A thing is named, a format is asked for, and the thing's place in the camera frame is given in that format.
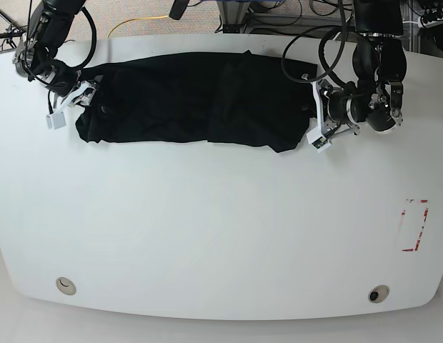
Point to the table cable grommet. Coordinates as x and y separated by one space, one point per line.
378 294
66 286

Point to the black T-shirt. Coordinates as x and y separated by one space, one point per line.
230 98

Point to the aluminium table leg profile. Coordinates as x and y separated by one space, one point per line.
232 14

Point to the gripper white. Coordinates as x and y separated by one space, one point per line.
328 127
82 95

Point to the right table cable grommet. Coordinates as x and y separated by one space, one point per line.
378 294

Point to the red tape rectangle marker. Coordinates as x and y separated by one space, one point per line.
413 220

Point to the white power strip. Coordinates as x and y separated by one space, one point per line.
431 18

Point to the left table cable grommet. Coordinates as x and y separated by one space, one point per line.
66 286

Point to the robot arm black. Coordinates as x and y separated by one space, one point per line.
48 26
380 64

